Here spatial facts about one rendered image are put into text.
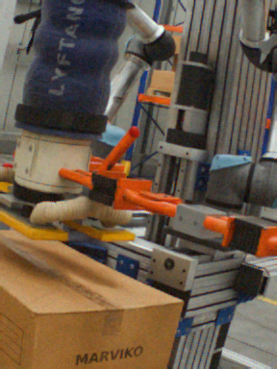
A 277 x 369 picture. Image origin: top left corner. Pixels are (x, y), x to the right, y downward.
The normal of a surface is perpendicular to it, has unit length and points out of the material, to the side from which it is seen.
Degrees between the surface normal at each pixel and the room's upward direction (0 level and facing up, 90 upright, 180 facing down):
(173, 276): 90
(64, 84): 75
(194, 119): 90
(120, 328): 90
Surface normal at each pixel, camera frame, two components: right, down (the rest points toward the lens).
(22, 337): -0.74, -0.06
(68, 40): 0.16, -0.15
